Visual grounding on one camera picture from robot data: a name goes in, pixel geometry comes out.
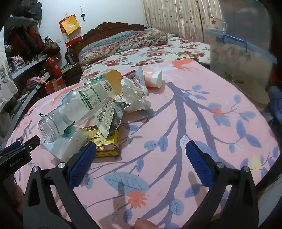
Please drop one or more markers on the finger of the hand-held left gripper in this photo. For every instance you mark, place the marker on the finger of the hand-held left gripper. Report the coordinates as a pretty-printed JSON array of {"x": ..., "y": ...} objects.
[{"x": 30, "y": 142}]

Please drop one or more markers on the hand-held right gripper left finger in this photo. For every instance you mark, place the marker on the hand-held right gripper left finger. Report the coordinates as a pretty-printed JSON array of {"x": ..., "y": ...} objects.
[{"x": 81, "y": 165}]

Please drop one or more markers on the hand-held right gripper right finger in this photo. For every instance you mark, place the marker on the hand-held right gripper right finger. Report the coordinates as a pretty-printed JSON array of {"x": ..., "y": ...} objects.
[{"x": 198, "y": 163}]

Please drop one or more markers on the clear plastic container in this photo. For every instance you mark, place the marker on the clear plastic container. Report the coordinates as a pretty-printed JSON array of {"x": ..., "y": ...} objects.
[{"x": 66, "y": 146}]

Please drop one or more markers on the yellow cardboard box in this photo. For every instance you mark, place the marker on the yellow cardboard box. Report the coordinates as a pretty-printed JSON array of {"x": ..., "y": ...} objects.
[{"x": 108, "y": 147}]

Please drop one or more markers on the silver snack bag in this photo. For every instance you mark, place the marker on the silver snack bag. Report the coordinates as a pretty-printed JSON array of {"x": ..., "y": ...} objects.
[{"x": 109, "y": 120}]

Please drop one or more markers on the clear plastic bottle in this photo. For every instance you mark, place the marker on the clear plastic bottle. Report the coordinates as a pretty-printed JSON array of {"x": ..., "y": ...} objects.
[{"x": 88, "y": 103}]

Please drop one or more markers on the white paper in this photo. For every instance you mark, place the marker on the white paper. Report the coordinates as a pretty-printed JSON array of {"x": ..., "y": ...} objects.
[{"x": 134, "y": 96}]

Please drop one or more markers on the beige waste bin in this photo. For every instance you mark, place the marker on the beige waste bin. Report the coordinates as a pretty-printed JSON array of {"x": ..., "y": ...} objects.
[{"x": 249, "y": 92}]

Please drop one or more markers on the person's right hand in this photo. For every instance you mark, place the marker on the person's right hand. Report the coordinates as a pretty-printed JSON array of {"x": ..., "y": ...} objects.
[{"x": 145, "y": 224}]

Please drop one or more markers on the pink leaf-print tablecloth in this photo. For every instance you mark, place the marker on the pink leaf-print tablecloth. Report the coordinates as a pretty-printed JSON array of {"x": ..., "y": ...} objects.
[{"x": 198, "y": 123}]

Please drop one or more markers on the brown paper bag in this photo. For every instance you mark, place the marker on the brown paper bag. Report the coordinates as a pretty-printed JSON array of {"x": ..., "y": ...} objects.
[{"x": 50, "y": 87}]

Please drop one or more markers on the pink knitted fabric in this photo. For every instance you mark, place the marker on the pink knitted fabric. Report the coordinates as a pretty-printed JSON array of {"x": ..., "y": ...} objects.
[{"x": 34, "y": 81}]

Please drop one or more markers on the grey shelf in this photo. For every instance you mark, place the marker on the grey shelf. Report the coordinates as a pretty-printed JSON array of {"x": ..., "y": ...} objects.
[{"x": 33, "y": 63}]

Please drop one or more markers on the wooden nightstand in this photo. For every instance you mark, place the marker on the wooden nightstand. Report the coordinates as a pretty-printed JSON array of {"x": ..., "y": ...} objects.
[{"x": 72, "y": 74}]

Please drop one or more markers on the blue cloth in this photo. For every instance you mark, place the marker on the blue cloth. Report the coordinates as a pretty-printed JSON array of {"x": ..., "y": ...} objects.
[{"x": 275, "y": 103}]

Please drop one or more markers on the brown patterned handbag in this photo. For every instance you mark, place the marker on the brown patterned handbag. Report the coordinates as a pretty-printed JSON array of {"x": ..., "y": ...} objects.
[{"x": 51, "y": 46}]

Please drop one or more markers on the red and dark clothes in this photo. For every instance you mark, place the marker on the red and dark clothes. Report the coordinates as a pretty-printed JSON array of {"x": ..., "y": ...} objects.
[{"x": 24, "y": 41}]

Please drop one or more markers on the floral bedsheet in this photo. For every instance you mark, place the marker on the floral bedsheet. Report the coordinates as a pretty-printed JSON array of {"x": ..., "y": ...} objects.
[{"x": 176, "y": 50}]

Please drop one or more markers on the yellow paper bag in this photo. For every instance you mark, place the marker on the yellow paper bag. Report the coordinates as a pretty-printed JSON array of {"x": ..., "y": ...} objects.
[{"x": 70, "y": 26}]

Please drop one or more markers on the floral pillows on bed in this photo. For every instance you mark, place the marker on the floral pillows on bed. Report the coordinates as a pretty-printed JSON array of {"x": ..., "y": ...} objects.
[{"x": 119, "y": 44}]

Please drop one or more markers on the carved wooden headboard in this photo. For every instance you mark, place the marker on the carved wooden headboard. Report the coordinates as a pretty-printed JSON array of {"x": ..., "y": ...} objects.
[{"x": 94, "y": 30}]

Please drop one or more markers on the white enamel mug red star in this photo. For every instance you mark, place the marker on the white enamel mug red star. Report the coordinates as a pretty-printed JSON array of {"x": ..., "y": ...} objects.
[{"x": 216, "y": 23}]

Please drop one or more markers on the leaf-print curtain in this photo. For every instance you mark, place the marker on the leaf-print curtain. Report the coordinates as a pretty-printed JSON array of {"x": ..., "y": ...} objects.
[{"x": 176, "y": 17}]

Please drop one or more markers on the clear storage box teal lid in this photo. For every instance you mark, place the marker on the clear storage box teal lid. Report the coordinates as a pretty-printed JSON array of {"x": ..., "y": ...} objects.
[{"x": 244, "y": 19}]

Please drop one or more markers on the red wall calendar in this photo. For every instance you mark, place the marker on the red wall calendar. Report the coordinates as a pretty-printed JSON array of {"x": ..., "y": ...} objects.
[{"x": 72, "y": 39}]

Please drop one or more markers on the hanging wall ornament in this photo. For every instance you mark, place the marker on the hanging wall ornament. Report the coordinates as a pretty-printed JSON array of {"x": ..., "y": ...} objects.
[{"x": 82, "y": 15}]

